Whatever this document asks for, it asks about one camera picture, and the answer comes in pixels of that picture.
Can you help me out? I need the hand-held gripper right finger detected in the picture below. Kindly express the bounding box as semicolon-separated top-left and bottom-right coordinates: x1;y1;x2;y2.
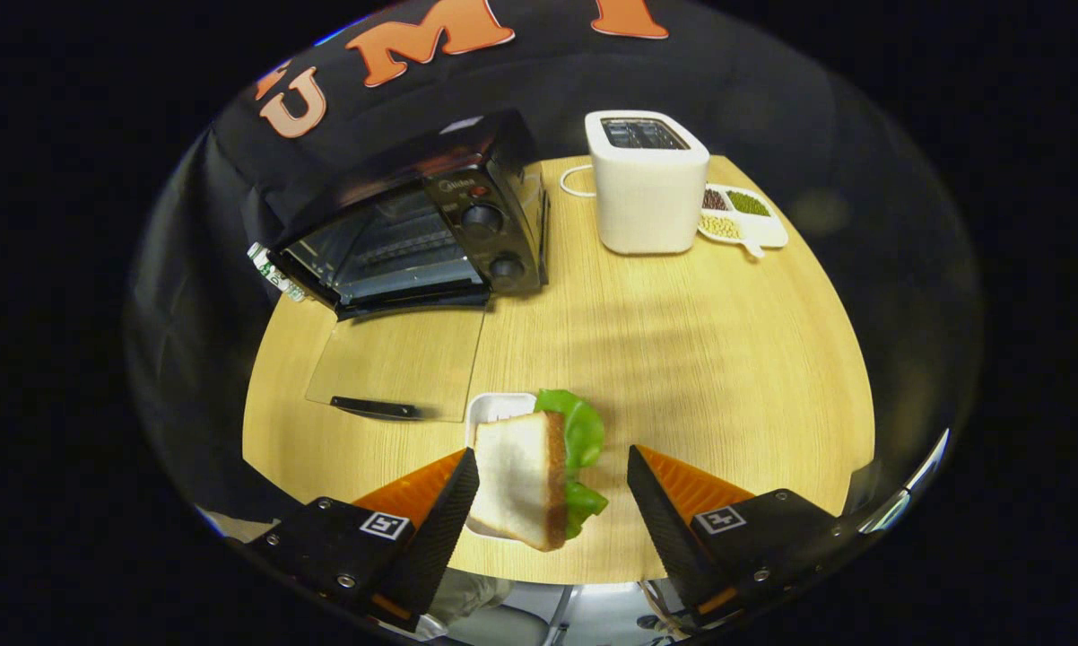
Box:
627;444;863;629

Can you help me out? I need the black toaster oven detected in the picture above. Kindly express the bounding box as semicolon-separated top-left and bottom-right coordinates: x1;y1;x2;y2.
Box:
265;109;551;424

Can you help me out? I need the toast sandwich with lettuce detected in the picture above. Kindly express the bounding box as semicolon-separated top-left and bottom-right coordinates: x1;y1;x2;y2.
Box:
467;388;610;552

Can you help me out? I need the plastic bottle with green label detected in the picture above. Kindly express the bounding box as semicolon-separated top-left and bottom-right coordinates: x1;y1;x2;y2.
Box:
247;242;307;302

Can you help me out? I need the white rectangular tray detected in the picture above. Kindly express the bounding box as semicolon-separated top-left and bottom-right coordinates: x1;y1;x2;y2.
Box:
465;392;540;539

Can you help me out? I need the white divided bean dish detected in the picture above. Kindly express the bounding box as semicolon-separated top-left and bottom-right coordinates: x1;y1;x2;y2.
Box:
696;183;789;259

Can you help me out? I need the white pop-up toaster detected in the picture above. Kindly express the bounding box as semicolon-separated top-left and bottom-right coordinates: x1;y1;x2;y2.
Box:
584;109;710;256

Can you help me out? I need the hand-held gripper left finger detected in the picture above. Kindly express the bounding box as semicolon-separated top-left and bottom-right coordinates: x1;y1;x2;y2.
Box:
250;447;482;633

